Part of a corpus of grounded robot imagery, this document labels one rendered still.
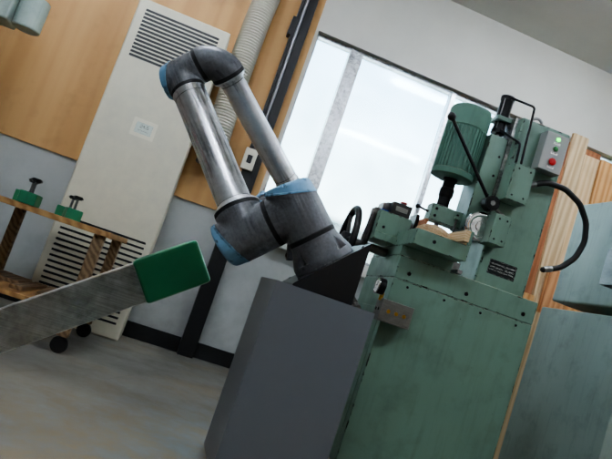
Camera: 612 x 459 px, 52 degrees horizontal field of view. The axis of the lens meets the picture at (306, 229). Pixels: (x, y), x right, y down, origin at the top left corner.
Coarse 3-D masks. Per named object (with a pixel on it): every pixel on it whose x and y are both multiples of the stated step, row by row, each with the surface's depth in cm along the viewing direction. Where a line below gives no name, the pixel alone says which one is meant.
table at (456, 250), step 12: (372, 240) 253; (384, 240) 243; (396, 240) 244; (408, 240) 229; (420, 240) 223; (432, 240) 224; (444, 240) 225; (432, 252) 230; (444, 252) 224; (456, 252) 225
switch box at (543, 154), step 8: (544, 136) 251; (552, 136) 249; (560, 136) 250; (544, 144) 249; (552, 144) 249; (536, 152) 252; (544, 152) 248; (560, 152) 249; (536, 160) 250; (544, 160) 248; (560, 160) 249; (536, 168) 250; (544, 168) 248; (560, 168) 249; (552, 176) 252
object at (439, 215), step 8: (432, 208) 254; (440, 208) 254; (448, 208) 255; (424, 216) 259; (432, 216) 254; (440, 216) 254; (448, 216) 255; (440, 224) 258; (448, 224) 255; (456, 224) 255
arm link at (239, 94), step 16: (208, 48) 203; (208, 64) 202; (224, 64) 203; (240, 64) 208; (224, 80) 205; (240, 80) 209; (240, 96) 210; (240, 112) 212; (256, 112) 213; (256, 128) 215; (256, 144) 218; (272, 144) 219; (272, 160) 220; (288, 160) 224; (272, 176) 225; (288, 176) 224
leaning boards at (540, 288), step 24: (576, 144) 415; (576, 168) 413; (600, 168) 416; (576, 192) 414; (600, 192) 414; (552, 216) 407; (552, 240) 403; (552, 264) 401; (528, 288) 399; (552, 288) 392; (504, 432) 364
